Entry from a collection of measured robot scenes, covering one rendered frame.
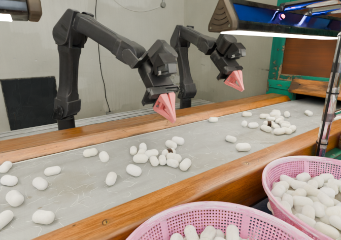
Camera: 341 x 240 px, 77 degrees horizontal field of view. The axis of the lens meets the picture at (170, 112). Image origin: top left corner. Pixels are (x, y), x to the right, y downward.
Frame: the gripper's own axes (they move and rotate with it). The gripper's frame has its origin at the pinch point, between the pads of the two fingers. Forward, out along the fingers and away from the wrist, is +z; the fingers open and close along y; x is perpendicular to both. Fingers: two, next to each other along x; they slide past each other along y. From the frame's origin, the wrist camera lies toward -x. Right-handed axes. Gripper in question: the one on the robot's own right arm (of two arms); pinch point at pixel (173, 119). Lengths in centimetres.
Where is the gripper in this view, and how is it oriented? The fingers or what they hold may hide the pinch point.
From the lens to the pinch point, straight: 58.0
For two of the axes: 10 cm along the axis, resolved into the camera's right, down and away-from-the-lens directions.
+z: 4.2, 8.0, -4.4
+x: -3.5, 5.9, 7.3
